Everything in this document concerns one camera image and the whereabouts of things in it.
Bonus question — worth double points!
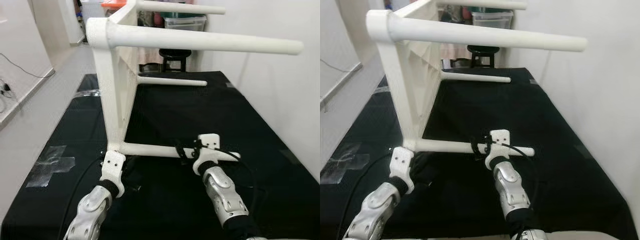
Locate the white plastic children table top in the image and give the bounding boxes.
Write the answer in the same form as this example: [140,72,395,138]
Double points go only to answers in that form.
[86,0,143,156]
[366,0,443,151]

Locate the black tablecloth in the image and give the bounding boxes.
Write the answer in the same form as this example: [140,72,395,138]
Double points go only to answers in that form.
[320,67,640,240]
[0,70,321,240]

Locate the black stool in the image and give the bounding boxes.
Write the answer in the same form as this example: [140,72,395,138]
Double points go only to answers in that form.
[159,49,193,72]
[467,45,501,68]

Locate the clear container with green lid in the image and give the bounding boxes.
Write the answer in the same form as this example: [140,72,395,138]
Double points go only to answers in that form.
[471,10,515,28]
[164,12,207,32]

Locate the box with orange lid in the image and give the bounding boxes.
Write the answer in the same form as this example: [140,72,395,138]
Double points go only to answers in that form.
[101,0,123,16]

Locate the white fridge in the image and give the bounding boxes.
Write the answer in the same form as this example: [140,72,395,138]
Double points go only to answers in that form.
[80,0,106,20]

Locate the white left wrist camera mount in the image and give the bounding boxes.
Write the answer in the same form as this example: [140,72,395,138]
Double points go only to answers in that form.
[100,150,127,198]
[389,146,416,195]

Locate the black wall cables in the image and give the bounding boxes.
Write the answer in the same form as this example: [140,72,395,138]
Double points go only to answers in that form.
[0,52,56,113]
[320,60,361,108]

